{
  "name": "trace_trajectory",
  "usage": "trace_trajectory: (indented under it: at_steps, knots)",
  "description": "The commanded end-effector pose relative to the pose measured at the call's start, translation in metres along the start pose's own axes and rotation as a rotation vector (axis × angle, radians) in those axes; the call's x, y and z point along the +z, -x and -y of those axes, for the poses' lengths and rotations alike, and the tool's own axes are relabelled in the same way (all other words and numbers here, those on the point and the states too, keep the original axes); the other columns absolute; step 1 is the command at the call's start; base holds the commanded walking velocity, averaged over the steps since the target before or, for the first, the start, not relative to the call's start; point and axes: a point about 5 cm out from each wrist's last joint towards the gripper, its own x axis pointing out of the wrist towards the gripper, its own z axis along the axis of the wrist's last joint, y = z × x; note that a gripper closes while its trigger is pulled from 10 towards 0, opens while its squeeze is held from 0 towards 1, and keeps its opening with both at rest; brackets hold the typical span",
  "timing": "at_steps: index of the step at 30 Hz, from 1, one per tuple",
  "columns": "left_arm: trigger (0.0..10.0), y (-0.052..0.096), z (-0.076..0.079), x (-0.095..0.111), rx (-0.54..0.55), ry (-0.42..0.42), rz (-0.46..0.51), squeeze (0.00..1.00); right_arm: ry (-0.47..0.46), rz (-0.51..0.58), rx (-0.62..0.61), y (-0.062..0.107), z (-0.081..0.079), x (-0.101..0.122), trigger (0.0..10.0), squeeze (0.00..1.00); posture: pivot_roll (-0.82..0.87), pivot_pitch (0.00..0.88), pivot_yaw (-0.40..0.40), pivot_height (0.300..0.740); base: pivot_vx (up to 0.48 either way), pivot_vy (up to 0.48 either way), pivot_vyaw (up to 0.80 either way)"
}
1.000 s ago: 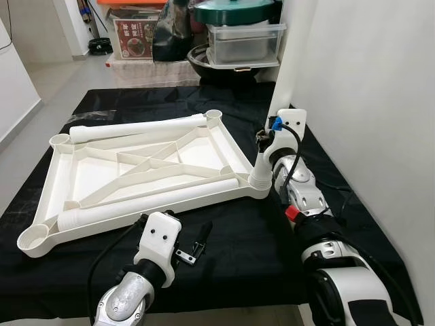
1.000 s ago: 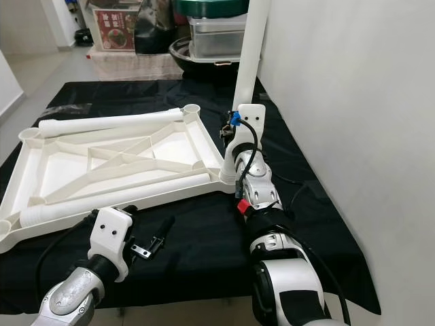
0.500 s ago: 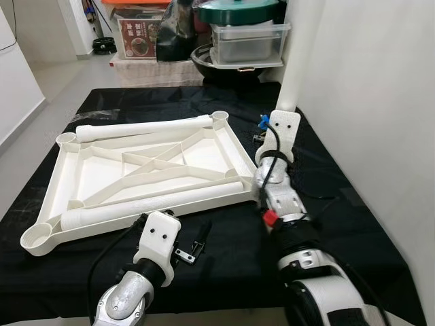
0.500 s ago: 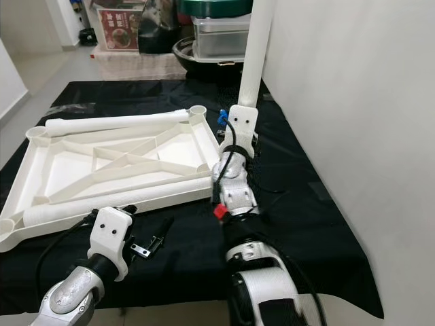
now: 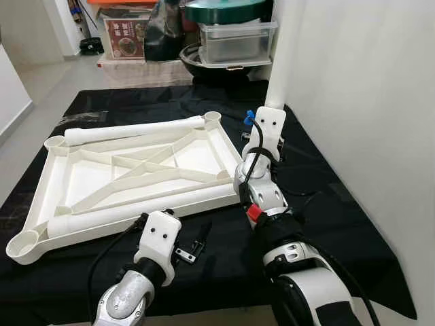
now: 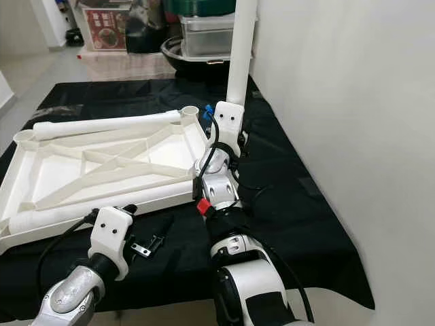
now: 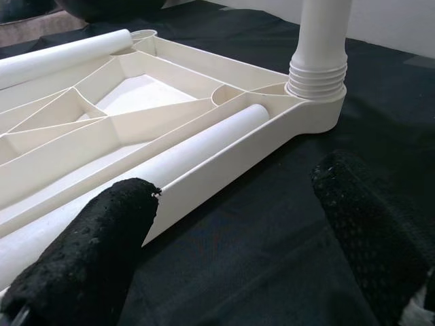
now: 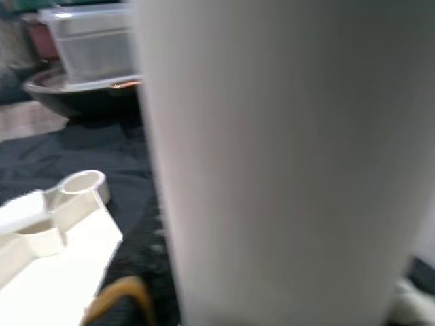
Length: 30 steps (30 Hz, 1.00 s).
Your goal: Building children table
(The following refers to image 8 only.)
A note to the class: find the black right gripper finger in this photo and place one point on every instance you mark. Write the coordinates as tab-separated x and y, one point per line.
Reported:
125	309

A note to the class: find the white plastic table leg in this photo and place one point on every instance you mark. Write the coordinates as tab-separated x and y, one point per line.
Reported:
272	153

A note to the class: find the white plastic table top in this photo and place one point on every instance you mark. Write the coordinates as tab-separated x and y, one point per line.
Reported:
51	288

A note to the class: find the black table cloth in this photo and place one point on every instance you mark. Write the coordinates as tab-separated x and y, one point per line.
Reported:
85	149

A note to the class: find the black wok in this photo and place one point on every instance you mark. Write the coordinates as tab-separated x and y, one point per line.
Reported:
85	102

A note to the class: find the beige cloth covered bench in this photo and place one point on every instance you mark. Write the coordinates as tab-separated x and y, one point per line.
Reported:
27	122

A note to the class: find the clear plastic storage box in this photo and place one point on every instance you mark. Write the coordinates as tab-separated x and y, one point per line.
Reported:
95	51

